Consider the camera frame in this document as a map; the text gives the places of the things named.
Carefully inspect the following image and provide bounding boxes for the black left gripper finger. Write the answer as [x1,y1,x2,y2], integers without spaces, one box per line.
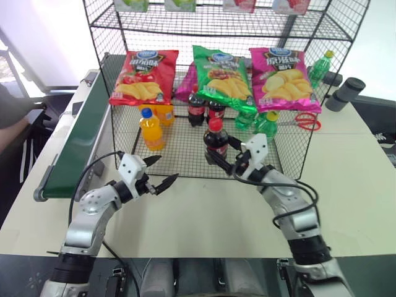
[154,173,180,196]
[142,154,163,169]

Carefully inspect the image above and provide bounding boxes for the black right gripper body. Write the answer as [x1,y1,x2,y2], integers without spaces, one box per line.
[227,149,253,178]

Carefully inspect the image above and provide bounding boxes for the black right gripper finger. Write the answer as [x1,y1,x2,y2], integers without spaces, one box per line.
[205,150,233,175]
[226,135,249,153]

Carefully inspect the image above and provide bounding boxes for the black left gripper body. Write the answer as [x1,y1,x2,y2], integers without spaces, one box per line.
[136,173,157,197]

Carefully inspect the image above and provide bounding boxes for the cola bottle red cap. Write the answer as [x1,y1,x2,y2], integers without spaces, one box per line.
[202,118,230,165]
[187,85,208,128]
[206,100,227,125]

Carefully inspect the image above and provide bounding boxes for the green conveyor belt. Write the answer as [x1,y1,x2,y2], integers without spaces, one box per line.
[33,52,128,202]

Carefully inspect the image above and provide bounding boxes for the orange soda bottle blue cap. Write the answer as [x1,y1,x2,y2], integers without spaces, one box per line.
[139,107,165,152]

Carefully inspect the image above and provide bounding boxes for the green soda bottle yellow cap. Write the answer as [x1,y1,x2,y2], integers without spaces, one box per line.
[308,50,337,90]
[253,111,280,145]

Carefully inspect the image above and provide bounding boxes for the green potato chip bag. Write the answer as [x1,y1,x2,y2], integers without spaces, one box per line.
[192,45,259,114]

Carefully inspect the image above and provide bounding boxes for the magenta potato chip bag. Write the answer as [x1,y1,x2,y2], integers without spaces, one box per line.
[249,46,323,114]
[175,61,199,101]

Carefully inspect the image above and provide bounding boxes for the red potato chip bag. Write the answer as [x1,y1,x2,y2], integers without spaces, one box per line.
[108,49,180,107]

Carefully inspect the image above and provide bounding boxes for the grey cylindrical device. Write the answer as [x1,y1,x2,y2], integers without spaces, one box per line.
[324,77,367,113]

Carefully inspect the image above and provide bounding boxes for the red white snack package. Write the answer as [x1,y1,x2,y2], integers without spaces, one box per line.
[272,0,312,16]
[222,0,257,14]

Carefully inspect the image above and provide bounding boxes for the black monitor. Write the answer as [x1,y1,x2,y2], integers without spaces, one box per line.
[351,94,396,170]

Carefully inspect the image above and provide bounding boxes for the person in dark clothes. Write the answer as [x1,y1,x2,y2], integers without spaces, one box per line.
[0,82,48,186]

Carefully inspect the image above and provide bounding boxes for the green snack package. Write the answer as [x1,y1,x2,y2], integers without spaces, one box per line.
[113,0,150,13]
[163,0,197,13]

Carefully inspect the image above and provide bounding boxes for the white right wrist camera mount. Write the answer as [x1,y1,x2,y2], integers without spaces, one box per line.
[239,133,269,181]

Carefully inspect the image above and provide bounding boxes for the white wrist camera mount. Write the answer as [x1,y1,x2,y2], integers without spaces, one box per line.
[117,153,148,198]
[239,133,269,181]

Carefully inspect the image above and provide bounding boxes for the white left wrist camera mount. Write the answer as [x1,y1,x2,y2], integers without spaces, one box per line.
[117,153,148,198]

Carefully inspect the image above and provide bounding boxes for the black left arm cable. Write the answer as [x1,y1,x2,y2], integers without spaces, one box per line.
[68,151,140,297]

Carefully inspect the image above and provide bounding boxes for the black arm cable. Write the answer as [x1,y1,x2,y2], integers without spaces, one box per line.
[68,151,140,297]
[231,173,320,227]

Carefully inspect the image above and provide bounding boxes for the red handled scissors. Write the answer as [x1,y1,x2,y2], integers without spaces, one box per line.
[274,111,323,132]

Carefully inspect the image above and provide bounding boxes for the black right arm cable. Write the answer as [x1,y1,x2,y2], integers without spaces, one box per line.
[231,173,320,227]

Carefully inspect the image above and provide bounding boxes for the black wire rack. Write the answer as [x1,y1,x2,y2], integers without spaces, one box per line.
[82,0,372,181]

